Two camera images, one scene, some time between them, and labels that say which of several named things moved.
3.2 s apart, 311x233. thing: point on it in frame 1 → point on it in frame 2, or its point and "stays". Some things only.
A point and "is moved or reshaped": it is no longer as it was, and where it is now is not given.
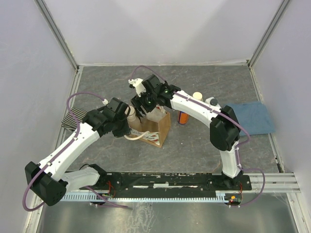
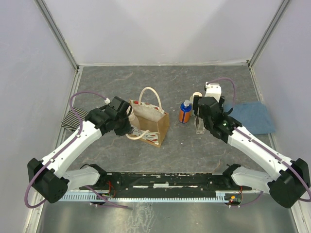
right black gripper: [137, 102] → [195, 105]
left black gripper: [126, 131] stays
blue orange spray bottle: [182, 117] stays
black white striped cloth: [69, 122] stays
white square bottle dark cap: [212, 101] is moved or reshaped
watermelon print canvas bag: [157, 123] stays
